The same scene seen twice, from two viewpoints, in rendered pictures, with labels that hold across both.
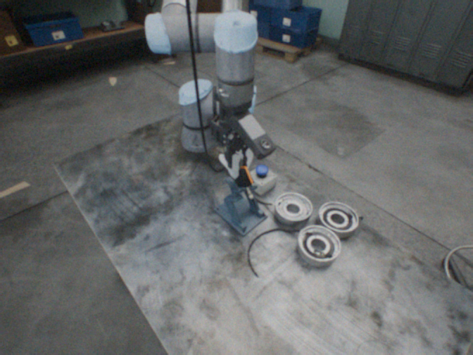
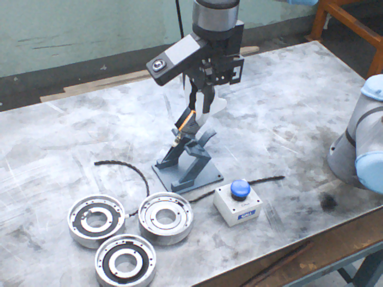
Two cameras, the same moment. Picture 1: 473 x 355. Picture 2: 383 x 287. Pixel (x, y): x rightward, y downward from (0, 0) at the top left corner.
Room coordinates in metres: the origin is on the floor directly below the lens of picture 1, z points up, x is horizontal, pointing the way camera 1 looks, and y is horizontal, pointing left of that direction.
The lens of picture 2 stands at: (0.65, -0.71, 1.56)
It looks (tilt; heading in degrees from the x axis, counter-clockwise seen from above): 44 degrees down; 100
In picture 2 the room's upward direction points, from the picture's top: 6 degrees clockwise
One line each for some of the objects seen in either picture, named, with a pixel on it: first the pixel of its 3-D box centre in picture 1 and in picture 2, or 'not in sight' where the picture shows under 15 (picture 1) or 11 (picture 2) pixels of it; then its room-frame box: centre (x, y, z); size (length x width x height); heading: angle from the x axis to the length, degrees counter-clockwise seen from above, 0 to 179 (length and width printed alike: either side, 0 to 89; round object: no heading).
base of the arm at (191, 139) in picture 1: (199, 129); (367, 149); (0.89, 0.14, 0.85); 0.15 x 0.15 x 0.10
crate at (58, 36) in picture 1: (53, 29); not in sight; (3.37, 2.05, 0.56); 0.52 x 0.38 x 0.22; 129
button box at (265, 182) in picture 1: (260, 178); (239, 201); (0.65, -0.08, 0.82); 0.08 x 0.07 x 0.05; 42
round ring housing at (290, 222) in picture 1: (292, 210); (165, 219); (0.52, -0.16, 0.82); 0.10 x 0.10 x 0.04
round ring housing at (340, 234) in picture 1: (336, 220); (125, 265); (0.48, -0.28, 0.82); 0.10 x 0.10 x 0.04
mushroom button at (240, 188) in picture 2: (261, 173); (239, 194); (0.64, -0.08, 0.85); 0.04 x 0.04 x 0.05
